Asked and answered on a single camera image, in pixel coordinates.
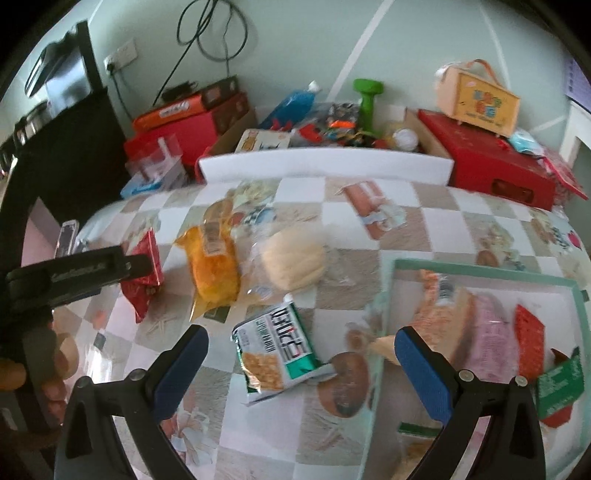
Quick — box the white round jar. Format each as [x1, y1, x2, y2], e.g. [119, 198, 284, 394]
[392, 129, 421, 152]

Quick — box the large red snack packet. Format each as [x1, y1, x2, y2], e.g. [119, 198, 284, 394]
[512, 304, 555, 384]

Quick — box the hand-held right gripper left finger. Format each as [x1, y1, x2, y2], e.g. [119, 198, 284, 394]
[54, 324, 210, 480]

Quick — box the silver appliance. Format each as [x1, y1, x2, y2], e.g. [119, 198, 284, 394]
[25, 30, 90, 104]

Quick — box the orange flat box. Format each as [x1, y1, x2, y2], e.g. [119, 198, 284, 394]
[133, 95, 204, 132]

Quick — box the red printed bag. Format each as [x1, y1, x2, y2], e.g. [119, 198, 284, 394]
[540, 150, 589, 201]

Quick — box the clear plastic container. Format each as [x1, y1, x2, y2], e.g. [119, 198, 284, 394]
[126, 134, 185, 190]

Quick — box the peach toy suitcase box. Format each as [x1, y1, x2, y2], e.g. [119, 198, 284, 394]
[434, 59, 522, 138]

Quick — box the white foam board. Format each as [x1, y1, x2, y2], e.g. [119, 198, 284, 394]
[198, 148, 454, 185]

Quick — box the pink snack packet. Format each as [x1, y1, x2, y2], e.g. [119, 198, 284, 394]
[455, 291, 520, 374]

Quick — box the red cardboard box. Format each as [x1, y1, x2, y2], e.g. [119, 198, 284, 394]
[124, 108, 220, 167]

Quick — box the white wall socket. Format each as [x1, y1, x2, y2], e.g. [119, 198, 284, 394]
[104, 39, 138, 70]

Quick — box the small red snack bag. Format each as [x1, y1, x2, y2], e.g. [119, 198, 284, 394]
[121, 228, 163, 324]

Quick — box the blue flat packet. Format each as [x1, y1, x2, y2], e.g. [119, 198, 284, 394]
[121, 178, 167, 198]

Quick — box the white furniture frame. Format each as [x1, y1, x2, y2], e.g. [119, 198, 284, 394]
[558, 99, 591, 162]

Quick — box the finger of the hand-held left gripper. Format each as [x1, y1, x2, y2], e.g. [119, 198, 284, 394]
[121, 251, 156, 281]

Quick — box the white tray with teal rim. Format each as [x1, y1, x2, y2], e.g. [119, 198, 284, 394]
[365, 258, 591, 480]

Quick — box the light blue packet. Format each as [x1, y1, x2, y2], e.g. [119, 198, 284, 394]
[508, 129, 546, 155]

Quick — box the person's left hand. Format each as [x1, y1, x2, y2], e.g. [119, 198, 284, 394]
[0, 333, 78, 422]

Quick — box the black cabinet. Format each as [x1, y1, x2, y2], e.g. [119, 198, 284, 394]
[0, 88, 130, 232]

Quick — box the dark green snack packet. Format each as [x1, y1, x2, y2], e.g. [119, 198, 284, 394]
[536, 346, 585, 418]

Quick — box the white and green cracker packet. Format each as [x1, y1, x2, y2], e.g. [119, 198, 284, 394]
[231, 300, 340, 407]

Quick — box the large red gift box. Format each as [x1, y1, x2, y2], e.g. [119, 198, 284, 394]
[418, 109, 557, 210]

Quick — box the orange yellow snack packet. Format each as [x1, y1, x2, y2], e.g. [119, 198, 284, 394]
[174, 224, 241, 321]

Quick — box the blue bottle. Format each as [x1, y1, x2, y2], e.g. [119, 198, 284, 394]
[259, 80, 321, 132]

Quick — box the green dumbbell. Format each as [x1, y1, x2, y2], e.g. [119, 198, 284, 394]
[353, 79, 385, 139]

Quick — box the brown cardboard box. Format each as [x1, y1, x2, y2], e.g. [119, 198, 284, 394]
[203, 108, 259, 160]

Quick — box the purple paper sheet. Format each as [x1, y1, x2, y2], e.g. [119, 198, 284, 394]
[564, 58, 589, 100]

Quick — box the dark brown box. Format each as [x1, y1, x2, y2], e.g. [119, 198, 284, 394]
[201, 76, 250, 123]

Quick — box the round orange snack packet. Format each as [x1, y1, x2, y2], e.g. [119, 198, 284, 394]
[413, 270, 476, 365]

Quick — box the pile of colourful toys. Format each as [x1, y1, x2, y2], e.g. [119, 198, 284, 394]
[300, 102, 375, 148]

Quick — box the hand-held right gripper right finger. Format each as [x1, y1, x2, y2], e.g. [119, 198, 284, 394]
[393, 325, 548, 480]

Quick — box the black cable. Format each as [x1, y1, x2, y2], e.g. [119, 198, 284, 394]
[154, 0, 250, 100]

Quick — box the yellow and white box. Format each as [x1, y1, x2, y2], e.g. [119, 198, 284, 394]
[235, 128, 293, 153]

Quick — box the clear wrapped round bun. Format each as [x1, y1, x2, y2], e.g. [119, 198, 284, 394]
[240, 228, 333, 301]

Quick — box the smartphone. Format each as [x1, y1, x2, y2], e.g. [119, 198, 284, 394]
[54, 220, 81, 259]

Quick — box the black power adapter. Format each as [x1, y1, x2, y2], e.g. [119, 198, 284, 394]
[161, 80, 199, 100]

